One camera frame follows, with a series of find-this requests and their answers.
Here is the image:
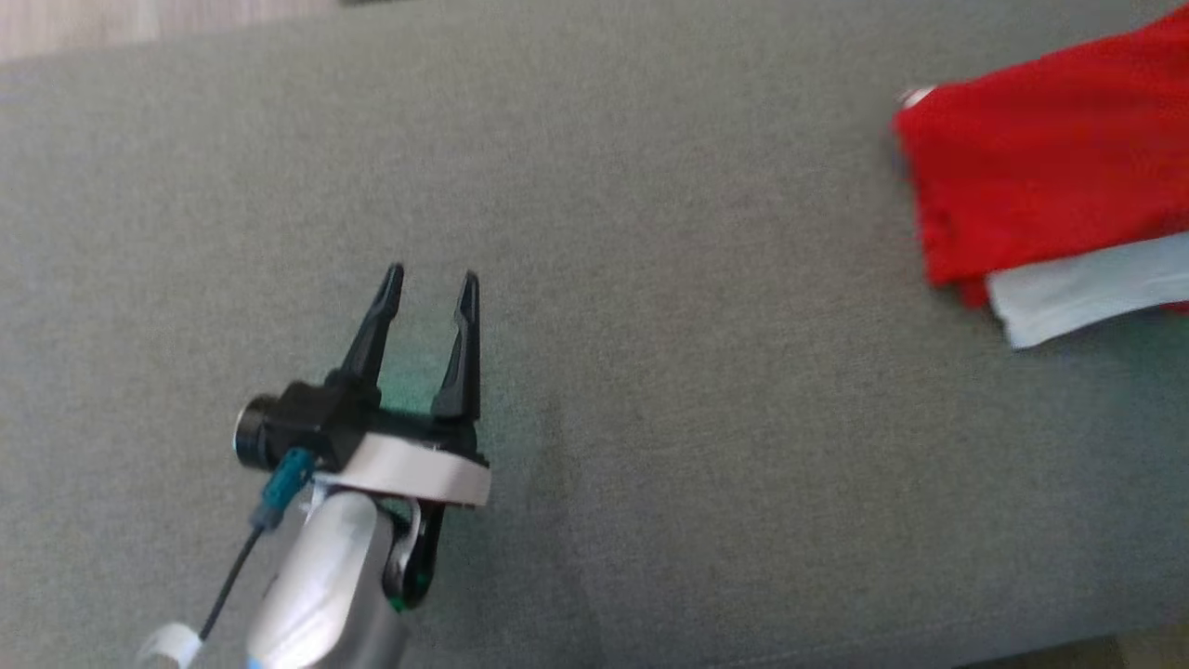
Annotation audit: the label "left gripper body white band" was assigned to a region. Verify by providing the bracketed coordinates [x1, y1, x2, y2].
[314, 404, 493, 614]

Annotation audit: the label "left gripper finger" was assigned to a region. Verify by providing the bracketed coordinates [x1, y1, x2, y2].
[429, 270, 483, 424]
[325, 262, 407, 396]

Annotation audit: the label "red Bulls jersey white sleeves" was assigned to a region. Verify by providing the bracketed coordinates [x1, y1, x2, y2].
[892, 7, 1189, 351]

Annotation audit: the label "large grey sofa chaise cushion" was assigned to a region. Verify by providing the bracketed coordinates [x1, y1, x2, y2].
[0, 0, 1189, 669]

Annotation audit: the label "white tape tag on cable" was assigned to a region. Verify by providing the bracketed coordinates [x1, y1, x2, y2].
[135, 623, 203, 669]

